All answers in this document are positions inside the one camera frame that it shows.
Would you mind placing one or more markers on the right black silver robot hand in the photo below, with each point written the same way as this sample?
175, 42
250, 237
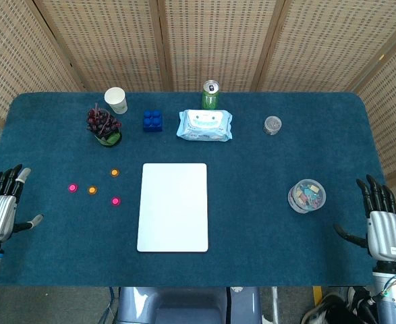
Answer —
385, 233

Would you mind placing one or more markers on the pink disc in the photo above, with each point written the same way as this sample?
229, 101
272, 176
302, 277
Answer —
73, 188
115, 201

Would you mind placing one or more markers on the orange disc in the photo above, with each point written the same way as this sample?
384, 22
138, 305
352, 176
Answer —
92, 190
114, 172

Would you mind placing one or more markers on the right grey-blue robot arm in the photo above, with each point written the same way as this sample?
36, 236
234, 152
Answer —
386, 303

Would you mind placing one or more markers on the white rectangular board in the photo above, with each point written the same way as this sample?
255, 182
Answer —
172, 209

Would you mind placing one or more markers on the large clear jar of clips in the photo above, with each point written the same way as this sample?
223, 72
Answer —
306, 196

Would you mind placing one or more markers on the black and white bag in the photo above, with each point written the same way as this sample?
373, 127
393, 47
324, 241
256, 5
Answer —
332, 310

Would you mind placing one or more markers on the white table leg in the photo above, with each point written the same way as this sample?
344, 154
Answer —
275, 303

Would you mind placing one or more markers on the purple artificial grape bunch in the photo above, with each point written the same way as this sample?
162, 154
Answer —
100, 121

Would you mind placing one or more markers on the blue felt table cloth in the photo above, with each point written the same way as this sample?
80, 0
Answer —
251, 168

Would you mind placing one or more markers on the small clear plastic jar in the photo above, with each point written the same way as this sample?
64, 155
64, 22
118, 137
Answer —
272, 125

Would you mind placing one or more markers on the white paper cup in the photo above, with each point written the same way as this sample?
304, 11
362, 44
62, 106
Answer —
116, 99

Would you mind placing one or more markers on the blue building block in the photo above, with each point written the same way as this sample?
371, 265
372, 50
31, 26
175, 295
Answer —
152, 121

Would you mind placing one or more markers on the grey-blue robot torso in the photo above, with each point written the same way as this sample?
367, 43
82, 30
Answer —
184, 307

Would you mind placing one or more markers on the light blue wet wipes pack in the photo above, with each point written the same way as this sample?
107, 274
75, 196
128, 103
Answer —
204, 125

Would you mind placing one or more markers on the green drink can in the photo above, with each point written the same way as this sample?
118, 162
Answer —
210, 98

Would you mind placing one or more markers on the bamboo folding screen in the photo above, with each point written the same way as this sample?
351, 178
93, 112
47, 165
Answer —
218, 33

